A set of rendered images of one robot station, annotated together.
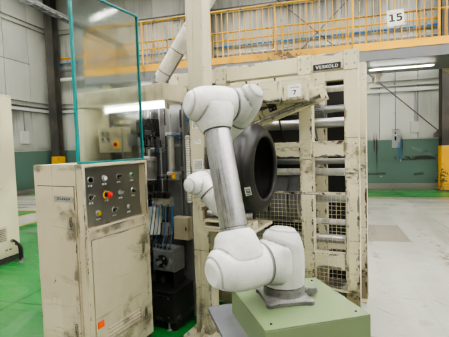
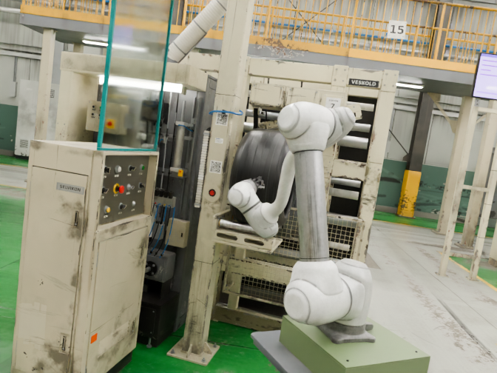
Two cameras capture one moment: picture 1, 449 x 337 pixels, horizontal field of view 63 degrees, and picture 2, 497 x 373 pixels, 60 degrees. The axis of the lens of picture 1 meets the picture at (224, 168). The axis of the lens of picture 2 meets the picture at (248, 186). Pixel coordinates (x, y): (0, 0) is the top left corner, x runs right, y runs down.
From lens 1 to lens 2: 0.55 m
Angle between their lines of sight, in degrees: 13
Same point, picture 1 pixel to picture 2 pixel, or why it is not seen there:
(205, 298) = (198, 314)
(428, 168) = (391, 192)
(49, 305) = (28, 311)
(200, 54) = (239, 42)
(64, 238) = (63, 234)
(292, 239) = (367, 275)
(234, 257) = (322, 291)
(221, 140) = (316, 164)
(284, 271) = (356, 308)
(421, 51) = (415, 72)
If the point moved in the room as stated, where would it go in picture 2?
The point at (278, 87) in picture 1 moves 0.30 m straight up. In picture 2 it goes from (315, 97) to (323, 48)
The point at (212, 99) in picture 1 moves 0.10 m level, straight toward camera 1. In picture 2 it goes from (314, 119) to (327, 119)
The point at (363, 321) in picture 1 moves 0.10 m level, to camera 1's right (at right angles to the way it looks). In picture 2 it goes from (424, 363) to (448, 363)
